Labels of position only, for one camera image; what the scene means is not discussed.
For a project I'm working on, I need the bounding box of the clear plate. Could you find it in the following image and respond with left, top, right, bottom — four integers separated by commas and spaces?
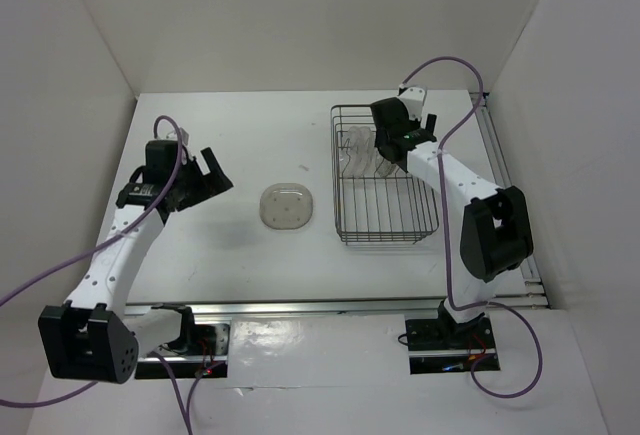
341, 126, 369, 178
352, 126, 376, 178

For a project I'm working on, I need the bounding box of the smoky plate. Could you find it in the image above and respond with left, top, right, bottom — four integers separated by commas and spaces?
373, 154, 397, 179
259, 183, 314, 230

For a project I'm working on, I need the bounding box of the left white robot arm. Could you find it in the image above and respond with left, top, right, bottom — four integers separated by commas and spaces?
38, 140, 233, 384

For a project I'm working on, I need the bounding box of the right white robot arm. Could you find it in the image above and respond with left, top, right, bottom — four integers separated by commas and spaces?
370, 94, 534, 347

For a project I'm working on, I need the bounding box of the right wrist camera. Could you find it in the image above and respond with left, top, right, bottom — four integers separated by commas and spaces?
397, 84, 427, 122

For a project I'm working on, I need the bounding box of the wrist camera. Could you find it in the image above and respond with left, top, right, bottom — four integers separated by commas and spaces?
397, 84, 427, 122
167, 127, 192, 165

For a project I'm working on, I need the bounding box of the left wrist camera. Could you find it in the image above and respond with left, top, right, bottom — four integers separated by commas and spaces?
167, 127, 192, 165

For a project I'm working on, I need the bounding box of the metal wire dish rack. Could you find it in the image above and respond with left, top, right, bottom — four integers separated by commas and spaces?
330, 104, 439, 246

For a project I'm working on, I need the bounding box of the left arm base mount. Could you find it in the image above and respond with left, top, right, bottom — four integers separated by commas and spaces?
135, 317, 231, 380

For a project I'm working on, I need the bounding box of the aluminium rail front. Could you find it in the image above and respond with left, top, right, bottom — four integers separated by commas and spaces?
119, 299, 451, 319

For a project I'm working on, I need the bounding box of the aluminium rail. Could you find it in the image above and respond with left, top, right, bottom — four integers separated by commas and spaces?
469, 92, 551, 310
119, 299, 451, 319

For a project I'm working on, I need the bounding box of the aluminium rail right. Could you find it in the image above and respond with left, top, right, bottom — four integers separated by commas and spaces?
469, 92, 551, 310

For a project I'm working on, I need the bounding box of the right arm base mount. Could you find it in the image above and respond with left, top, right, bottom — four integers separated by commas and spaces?
397, 302, 500, 375

